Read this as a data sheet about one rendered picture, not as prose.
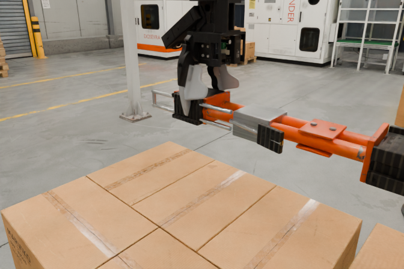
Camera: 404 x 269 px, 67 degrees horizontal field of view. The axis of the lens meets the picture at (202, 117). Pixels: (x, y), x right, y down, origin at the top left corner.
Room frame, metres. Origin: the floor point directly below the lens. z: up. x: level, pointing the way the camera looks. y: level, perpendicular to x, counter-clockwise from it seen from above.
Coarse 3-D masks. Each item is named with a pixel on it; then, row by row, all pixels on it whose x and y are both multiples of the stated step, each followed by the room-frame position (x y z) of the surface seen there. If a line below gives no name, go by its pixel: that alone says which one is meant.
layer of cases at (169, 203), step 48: (48, 192) 1.25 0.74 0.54; (96, 192) 1.25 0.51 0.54; (144, 192) 1.25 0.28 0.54; (192, 192) 1.25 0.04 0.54; (240, 192) 1.25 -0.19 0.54; (288, 192) 1.25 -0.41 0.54; (48, 240) 0.93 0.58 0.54; (96, 240) 0.93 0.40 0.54; (144, 240) 0.93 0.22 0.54; (192, 240) 0.93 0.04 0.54; (240, 240) 0.93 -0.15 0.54; (288, 240) 0.93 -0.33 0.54; (336, 240) 0.93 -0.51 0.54
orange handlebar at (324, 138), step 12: (228, 108) 0.54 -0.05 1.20; (228, 120) 0.49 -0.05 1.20; (288, 120) 0.46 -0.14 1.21; (300, 120) 0.46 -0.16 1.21; (312, 120) 0.44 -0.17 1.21; (288, 132) 0.42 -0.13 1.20; (300, 132) 0.41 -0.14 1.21; (312, 132) 0.40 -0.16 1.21; (324, 132) 0.40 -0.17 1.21; (336, 132) 0.40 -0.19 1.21; (348, 132) 0.41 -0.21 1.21; (300, 144) 0.41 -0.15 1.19; (312, 144) 0.39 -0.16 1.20; (324, 144) 0.38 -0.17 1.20; (336, 144) 0.37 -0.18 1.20; (348, 144) 0.37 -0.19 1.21; (360, 144) 0.39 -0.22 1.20; (324, 156) 0.38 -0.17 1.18; (348, 156) 0.36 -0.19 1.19; (360, 156) 0.35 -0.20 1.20
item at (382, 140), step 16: (384, 128) 0.38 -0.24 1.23; (400, 128) 0.39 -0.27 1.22; (368, 144) 0.34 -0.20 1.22; (384, 144) 0.35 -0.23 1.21; (400, 144) 0.35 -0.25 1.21; (368, 160) 0.34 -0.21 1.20; (384, 160) 0.32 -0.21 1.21; (400, 160) 0.31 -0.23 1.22; (368, 176) 0.33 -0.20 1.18; (384, 176) 0.32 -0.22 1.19; (400, 176) 0.31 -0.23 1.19; (400, 192) 0.30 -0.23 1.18
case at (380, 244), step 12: (384, 228) 0.51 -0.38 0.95; (372, 240) 0.48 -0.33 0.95; (384, 240) 0.48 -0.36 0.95; (396, 240) 0.48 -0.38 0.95; (360, 252) 0.45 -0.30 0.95; (372, 252) 0.45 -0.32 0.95; (384, 252) 0.45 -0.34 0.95; (396, 252) 0.45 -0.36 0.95; (360, 264) 0.42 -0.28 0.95; (372, 264) 0.42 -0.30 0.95; (384, 264) 0.42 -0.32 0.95; (396, 264) 0.42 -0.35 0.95
